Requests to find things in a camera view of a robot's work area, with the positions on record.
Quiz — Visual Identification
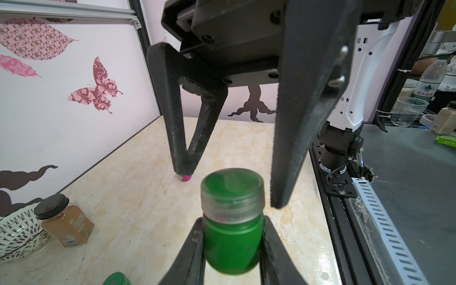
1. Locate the spice jar with black cap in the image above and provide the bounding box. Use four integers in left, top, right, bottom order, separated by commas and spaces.
34, 193, 95, 248

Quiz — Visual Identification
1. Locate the white slotted cable duct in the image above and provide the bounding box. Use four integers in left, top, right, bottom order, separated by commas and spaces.
350, 178, 429, 285

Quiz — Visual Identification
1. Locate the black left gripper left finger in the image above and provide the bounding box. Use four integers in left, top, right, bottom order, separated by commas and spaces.
159, 218, 205, 285

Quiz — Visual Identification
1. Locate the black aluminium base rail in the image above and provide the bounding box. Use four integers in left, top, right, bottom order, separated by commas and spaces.
309, 140, 385, 285

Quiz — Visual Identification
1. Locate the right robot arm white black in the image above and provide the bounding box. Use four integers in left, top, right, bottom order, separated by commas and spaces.
147, 1, 421, 209

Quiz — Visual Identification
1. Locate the plastic water bottle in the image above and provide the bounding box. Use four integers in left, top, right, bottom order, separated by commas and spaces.
411, 55, 451, 102

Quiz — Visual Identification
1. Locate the green paint jar with label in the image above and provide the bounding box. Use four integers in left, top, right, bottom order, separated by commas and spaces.
103, 271, 131, 285

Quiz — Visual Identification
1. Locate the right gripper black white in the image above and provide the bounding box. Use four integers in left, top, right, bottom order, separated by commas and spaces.
147, 0, 360, 209

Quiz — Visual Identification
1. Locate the black white patterned bowl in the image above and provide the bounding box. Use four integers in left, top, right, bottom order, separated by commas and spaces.
1, 204, 52, 265

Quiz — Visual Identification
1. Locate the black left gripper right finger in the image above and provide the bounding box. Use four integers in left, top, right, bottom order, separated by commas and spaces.
260, 216, 307, 285

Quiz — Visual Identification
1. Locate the white sauce bottle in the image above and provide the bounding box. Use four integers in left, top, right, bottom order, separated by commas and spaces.
429, 101, 456, 135

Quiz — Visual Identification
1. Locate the magenta paint jar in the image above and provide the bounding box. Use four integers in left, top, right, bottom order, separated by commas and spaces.
179, 175, 192, 182

